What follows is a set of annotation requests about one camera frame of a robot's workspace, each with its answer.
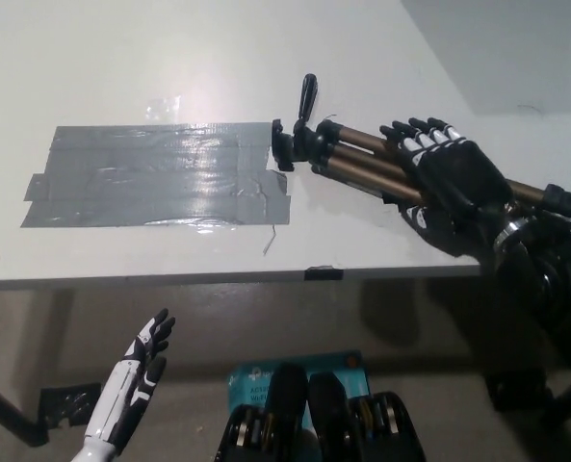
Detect black robot torso blocks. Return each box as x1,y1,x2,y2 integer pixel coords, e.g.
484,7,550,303
215,363,428,462

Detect clear tape piece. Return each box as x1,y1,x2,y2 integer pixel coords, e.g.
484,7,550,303
144,95,184,121

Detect teal printed box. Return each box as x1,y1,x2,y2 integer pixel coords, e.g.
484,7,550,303
227,349,373,429

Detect black floor tape patch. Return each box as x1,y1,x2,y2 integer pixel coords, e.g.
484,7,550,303
485,370,556,413
39,382,102,428

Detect bronze black camera tripod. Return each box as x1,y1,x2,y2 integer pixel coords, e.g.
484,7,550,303
271,73,571,220

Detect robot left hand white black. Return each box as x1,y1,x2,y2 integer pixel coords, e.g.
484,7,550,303
85,307,176,456

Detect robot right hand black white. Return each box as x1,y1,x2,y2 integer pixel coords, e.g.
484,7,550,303
378,116,515,264

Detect large grey duct tape patch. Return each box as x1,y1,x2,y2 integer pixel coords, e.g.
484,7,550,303
20,122,292,230

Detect small black edge tape strip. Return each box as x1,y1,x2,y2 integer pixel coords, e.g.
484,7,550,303
303,263,345,282

